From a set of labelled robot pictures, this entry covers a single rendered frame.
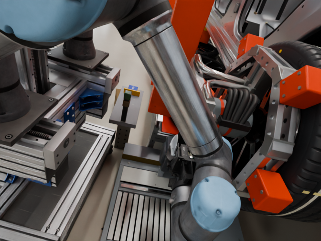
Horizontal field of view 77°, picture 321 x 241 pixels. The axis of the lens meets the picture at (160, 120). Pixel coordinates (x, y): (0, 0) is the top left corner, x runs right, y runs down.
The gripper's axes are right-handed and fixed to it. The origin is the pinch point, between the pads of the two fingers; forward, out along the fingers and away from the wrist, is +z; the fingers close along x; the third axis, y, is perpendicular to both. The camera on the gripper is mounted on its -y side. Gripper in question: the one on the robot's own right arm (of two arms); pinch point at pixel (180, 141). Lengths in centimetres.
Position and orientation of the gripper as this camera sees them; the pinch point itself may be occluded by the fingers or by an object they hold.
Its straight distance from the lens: 67.1
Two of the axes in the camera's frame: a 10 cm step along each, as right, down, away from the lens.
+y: 2.5, -7.6, -6.0
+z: 0.5, -6.1, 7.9
